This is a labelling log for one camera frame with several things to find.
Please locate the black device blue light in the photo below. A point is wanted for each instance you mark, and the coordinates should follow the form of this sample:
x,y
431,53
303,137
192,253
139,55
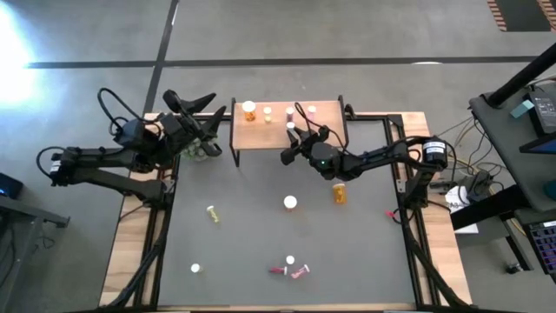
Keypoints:
x,y
11,187

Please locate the dark floor mat striped edge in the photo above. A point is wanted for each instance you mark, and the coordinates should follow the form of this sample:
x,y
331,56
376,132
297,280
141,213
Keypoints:
x,y
521,15

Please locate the wide pink pill bottle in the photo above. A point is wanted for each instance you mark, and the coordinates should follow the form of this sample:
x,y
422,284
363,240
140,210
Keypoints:
x,y
299,272

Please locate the black power adapter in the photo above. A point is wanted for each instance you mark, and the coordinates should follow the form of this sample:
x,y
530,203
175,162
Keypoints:
x,y
545,111

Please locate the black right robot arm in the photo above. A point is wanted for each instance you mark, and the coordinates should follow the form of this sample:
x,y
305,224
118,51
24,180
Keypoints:
x,y
378,154

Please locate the black monitor pole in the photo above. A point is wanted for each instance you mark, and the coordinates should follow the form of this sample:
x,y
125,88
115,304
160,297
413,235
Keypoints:
x,y
521,76

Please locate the small black floor object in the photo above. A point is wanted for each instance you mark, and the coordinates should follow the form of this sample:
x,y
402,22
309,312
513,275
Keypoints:
x,y
513,268

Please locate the wooden shelf black metal frame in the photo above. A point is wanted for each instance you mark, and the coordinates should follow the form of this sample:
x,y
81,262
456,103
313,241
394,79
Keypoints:
x,y
269,135

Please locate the black computer monitor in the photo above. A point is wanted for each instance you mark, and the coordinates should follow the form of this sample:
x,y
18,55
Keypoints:
x,y
543,147

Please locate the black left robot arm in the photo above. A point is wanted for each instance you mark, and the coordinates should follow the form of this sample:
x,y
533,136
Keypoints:
x,y
100,158

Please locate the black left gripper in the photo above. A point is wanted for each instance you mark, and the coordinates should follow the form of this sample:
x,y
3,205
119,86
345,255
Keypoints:
x,y
180,132

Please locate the tall pink pill bottle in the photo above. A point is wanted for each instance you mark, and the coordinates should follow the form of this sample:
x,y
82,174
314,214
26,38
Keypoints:
x,y
290,260

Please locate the white paper sheet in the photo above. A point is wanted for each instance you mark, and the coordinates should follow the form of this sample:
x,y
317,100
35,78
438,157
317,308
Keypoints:
x,y
465,224

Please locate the orange pill bottle white cap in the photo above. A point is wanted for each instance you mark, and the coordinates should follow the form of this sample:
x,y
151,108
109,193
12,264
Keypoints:
x,y
339,194
249,106
290,202

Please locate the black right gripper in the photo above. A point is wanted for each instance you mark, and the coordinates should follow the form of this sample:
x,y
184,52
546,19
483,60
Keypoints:
x,y
310,143

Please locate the small teal box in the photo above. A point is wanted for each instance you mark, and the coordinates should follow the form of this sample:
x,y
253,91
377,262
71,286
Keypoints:
x,y
521,108

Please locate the potted green succulent plant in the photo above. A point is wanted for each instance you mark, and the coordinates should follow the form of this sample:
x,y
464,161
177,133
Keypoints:
x,y
195,153

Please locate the black metal table frame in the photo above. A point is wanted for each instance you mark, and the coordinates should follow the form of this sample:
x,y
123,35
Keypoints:
x,y
369,117

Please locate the grey table mat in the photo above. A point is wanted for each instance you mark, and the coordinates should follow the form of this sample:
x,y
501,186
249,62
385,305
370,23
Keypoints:
x,y
260,235

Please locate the black computer keyboard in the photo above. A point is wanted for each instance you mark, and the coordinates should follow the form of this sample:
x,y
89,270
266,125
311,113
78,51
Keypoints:
x,y
545,243

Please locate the grey side desk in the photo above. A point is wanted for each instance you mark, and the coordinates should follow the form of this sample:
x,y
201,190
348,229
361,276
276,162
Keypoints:
x,y
508,148

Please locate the blue pill bottle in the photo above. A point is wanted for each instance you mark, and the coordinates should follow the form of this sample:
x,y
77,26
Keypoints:
x,y
290,126

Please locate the small red clip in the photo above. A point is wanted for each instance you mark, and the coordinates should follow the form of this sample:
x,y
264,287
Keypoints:
x,y
390,214

